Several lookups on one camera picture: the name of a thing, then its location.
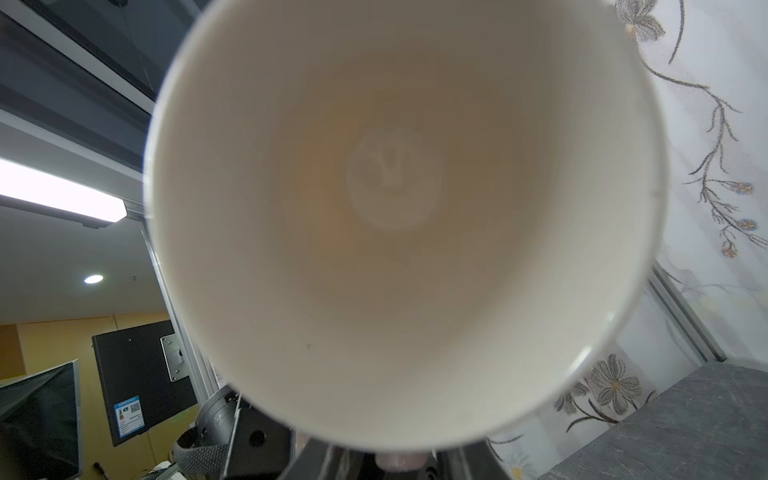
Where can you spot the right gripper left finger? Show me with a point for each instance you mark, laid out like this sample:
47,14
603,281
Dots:
321,461

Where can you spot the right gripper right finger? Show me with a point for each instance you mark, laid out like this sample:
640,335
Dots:
476,461

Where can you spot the pink upside-down mug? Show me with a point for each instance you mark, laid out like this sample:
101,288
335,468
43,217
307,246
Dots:
401,226

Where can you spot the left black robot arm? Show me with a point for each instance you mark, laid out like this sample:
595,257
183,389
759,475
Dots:
231,439

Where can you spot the black monitor screen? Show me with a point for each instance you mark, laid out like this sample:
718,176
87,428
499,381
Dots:
41,426

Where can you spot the ceiling light panel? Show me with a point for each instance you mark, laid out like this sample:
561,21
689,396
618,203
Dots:
35,191

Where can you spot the black wall-mounted box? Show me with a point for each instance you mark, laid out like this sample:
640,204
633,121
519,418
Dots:
143,376

